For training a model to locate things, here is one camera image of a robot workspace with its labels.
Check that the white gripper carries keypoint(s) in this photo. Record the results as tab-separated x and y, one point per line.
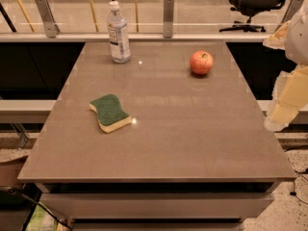
298	43

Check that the red apple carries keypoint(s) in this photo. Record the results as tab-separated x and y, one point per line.
201	62

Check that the black office chair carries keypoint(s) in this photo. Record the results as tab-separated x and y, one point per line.
250	8

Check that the clear plastic water bottle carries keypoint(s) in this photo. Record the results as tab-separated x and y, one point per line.
118	34

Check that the green and yellow sponge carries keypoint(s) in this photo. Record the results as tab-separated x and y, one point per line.
110	115

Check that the glass railing panel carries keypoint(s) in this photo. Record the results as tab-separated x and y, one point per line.
144	16

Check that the right metal railing bracket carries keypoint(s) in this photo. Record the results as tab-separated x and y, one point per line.
293	7

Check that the metal railing bracket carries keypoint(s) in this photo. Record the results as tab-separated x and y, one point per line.
168	16
293	7
50	26

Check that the middle metal railing bracket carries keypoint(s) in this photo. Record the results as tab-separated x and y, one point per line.
168	16

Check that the left metal railing bracket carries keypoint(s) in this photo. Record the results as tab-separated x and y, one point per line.
50	26

